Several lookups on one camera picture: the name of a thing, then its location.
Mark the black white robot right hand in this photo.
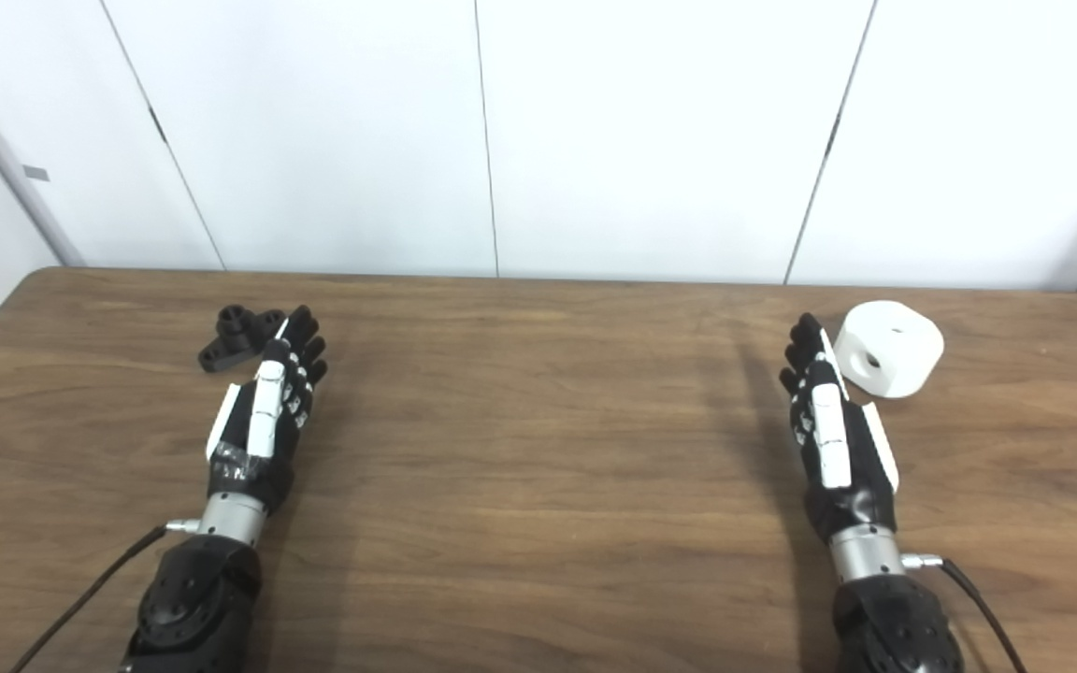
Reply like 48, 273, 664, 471
779, 313, 901, 545

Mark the black white robot left hand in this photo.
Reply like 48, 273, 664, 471
205, 305, 329, 515

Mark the black flanged holder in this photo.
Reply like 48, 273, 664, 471
198, 305, 288, 374

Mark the round white plastic piece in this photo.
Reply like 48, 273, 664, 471
833, 301, 945, 399

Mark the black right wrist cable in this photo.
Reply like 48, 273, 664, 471
901, 552, 1030, 673

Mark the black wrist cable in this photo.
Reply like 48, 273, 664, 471
7, 520, 205, 673
901, 552, 1030, 673

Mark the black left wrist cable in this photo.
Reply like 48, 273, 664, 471
7, 520, 205, 673

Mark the grey wall corner post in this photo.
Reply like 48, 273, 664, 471
0, 45, 87, 268

